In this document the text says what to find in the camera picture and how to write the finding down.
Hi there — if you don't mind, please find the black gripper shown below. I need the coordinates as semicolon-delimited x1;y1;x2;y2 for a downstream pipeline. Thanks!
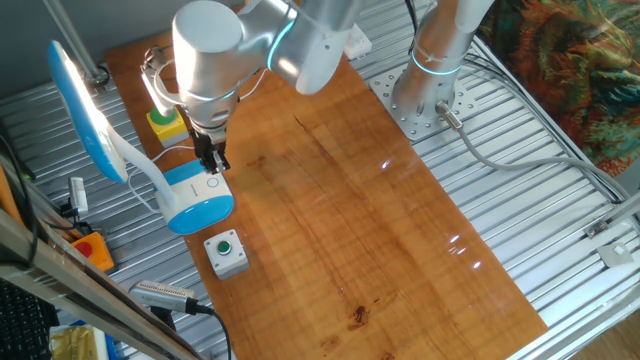
189;122;232;175

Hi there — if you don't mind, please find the blue and white desk lamp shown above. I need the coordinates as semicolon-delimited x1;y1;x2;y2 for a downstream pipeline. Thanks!
47;39;235;236

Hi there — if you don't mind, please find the yellow box green mushroom button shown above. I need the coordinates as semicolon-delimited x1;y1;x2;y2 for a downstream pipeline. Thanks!
146;106;190;149

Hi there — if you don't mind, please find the grey box green push button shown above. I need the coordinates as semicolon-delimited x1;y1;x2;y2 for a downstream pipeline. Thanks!
203;228;250;281

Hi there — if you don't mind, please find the orange box red button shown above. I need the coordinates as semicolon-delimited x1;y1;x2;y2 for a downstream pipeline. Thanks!
69;231;115;273

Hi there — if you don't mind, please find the wooden board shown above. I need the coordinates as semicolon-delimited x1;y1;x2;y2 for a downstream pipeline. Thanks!
103;29;550;360

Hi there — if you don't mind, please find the grey metal pole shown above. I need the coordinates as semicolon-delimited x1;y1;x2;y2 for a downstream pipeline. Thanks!
42;0;110;86

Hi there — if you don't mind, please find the yellow package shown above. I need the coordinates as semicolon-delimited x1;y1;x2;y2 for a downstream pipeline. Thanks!
49;324;109;360

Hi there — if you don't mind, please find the black keyboard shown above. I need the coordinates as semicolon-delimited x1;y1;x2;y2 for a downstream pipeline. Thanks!
0;279;61;360

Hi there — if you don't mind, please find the colourful patterned cloth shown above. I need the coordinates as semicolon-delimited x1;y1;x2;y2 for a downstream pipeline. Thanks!
477;0;640;179

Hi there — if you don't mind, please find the grey plate white square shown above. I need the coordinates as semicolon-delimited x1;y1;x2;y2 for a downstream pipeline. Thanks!
597;241;635;269

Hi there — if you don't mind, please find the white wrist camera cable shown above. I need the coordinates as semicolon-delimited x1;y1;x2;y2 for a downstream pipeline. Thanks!
152;59;269;105

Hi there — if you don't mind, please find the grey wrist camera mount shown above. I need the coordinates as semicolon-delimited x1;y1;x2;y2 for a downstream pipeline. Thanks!
139;47;177;119

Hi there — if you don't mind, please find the white lamp power cable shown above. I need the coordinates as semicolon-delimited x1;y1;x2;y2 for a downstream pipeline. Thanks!
126;144;196;215

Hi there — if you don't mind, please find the small silver camera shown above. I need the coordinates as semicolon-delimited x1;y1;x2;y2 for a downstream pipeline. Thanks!
67;176;90;217

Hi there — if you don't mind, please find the grey depth camera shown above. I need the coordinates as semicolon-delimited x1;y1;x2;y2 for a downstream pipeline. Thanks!
128;280;201;316

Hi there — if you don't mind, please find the black camera cable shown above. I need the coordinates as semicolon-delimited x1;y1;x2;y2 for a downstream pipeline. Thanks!
194;302;234;360

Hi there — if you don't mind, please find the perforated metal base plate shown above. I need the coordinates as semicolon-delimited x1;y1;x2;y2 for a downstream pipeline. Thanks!
368;64;479;141

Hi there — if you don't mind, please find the aluminium frame bar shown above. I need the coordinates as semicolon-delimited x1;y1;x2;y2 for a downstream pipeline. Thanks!
0;209;201;360

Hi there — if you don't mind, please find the grey cable with metal plug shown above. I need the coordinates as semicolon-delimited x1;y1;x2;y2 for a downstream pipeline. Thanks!
434;99;640;201

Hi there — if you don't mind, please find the metal corner bracket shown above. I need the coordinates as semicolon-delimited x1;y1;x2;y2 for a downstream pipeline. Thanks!
583;219;609;239

